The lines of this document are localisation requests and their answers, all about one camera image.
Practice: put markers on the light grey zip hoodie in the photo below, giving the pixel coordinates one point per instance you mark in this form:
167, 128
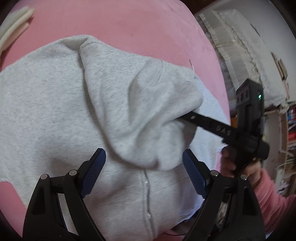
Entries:
62, 102

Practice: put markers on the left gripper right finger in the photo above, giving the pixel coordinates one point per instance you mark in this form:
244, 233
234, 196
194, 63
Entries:
230, 210

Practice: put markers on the white lace curtain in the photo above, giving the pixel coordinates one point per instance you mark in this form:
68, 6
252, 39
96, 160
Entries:
243, 54

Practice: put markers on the pink pajama legs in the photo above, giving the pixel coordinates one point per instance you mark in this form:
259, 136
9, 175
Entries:
173, 235

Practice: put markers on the folded cream garment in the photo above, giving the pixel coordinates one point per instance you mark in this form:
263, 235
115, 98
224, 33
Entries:
14, 25

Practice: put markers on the pink bed blanket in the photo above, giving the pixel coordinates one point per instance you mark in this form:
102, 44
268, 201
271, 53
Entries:
164, 30

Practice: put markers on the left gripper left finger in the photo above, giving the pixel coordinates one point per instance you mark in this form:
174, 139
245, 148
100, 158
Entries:
44, 218

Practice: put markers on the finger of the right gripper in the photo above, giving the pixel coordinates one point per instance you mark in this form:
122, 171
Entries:
211, 125

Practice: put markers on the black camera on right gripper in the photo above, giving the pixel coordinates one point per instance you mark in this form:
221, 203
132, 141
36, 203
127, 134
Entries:
250, 108

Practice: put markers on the cluttered bookshelf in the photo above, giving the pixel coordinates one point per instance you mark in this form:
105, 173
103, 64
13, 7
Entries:
280, 134

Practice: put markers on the right hand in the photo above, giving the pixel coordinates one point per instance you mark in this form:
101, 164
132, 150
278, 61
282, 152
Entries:
252, 171

